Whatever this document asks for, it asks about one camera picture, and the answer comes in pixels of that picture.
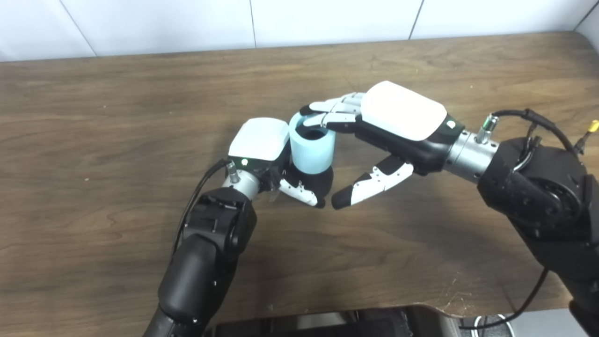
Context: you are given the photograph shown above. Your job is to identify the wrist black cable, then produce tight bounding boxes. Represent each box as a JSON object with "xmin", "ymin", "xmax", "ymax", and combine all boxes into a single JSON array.
[
  {"xmin": 172, "ymin": 158, "xmax": 239, "ymax": 256},
  {"xmin": 461, "ymin": 109, "xmax": 578, "ymax": 330}
]

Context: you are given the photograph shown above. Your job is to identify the light-blue short hose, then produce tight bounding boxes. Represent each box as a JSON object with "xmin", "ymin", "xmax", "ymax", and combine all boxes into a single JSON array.
[{"xmin": 289, "ymin": 111, "xmax": 336, "ymax": 175}]

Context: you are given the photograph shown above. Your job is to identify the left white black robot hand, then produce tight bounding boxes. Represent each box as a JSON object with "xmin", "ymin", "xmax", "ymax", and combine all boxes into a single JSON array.
[{"xmin": 228, "ymin": 117, "xmax": 328, "ymax": 209}]

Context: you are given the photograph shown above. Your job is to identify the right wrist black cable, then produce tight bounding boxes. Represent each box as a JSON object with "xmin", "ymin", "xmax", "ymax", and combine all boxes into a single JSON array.
[{"xmin": 461, "ymin": 109, "xmax": 578, "ymax": 330}]

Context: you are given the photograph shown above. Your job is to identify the white ring cable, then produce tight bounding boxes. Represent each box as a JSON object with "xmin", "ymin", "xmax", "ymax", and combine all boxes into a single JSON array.
[{"xmin": 472, "ymin": 314, "xmax": 513, "ymax": 337}]

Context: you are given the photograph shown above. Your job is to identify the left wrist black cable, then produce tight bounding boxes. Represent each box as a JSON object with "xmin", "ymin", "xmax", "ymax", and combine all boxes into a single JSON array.
[{"xmin": 172, "ymin": 158, "xmax": 239, "ymax": 256}]

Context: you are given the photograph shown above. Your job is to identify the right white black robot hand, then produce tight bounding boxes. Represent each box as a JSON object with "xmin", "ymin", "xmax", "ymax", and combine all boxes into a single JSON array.
[{"xmin": 299, "ymin": 81, "xmax": 465, "ymax": 210}]

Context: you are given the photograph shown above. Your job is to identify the black funnel-shaped nozzle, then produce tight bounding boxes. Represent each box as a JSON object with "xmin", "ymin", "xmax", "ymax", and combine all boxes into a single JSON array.
[{"xmin": 282, "ymin": 127, "xmax": 335, "ymax": 203}]

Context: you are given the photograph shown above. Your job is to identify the black robot torso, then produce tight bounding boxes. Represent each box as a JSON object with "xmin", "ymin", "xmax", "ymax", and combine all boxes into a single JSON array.
[{"xmin": 204, "ymin": 305, "xmax": 464, "ymax": 337}]

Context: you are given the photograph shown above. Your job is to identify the yellow-tipped connector wire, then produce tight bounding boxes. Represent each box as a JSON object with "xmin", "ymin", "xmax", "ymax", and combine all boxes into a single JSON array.
[{"xmin": 573, "ymin": 119, "xmax": 599, "ymax": 155}]

